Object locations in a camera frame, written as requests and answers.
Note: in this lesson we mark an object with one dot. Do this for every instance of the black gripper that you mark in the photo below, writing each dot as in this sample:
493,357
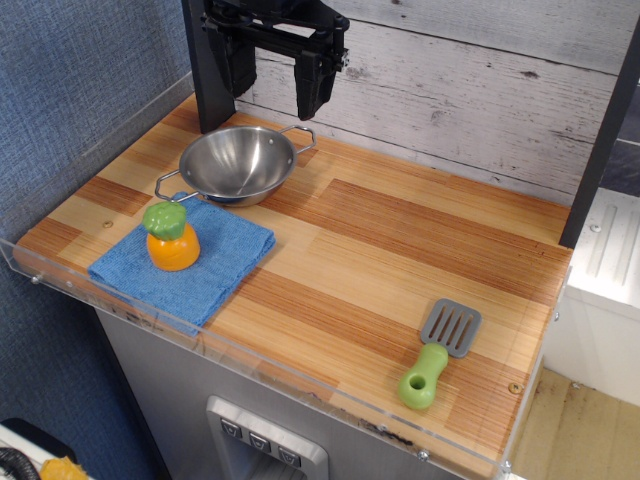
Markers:
310,31

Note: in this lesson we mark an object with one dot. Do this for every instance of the orange bottle with green top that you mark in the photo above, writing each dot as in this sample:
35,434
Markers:
172,243

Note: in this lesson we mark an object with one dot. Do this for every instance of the blue folded cloth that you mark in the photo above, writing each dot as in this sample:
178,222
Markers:
231,247

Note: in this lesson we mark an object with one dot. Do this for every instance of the clear acrylic edge guard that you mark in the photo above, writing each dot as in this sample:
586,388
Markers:
407,199

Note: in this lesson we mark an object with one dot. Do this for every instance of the grey toy fridge front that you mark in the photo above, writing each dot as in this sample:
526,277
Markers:
211,418

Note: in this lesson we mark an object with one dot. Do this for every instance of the white toy appliance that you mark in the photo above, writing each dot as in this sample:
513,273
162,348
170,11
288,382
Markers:
594,337

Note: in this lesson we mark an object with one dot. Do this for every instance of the black object bottom left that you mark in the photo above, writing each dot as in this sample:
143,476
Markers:
36,445

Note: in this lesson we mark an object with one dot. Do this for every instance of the orange object at corner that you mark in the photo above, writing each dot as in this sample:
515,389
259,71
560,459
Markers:
62,469

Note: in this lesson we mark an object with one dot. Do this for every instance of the black left vertical post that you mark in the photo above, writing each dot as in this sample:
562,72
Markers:
215,104

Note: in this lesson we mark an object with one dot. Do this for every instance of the black vertical post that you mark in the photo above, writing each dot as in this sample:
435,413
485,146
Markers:
215,104
611,124

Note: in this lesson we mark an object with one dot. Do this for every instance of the steel bowl with handles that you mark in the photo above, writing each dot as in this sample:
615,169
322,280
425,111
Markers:
240,166

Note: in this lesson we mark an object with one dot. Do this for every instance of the grey spatula with green handle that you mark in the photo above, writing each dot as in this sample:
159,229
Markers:
448,332

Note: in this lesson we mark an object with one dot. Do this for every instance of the black right vertical post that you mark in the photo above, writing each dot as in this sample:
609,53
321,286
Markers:
611,124

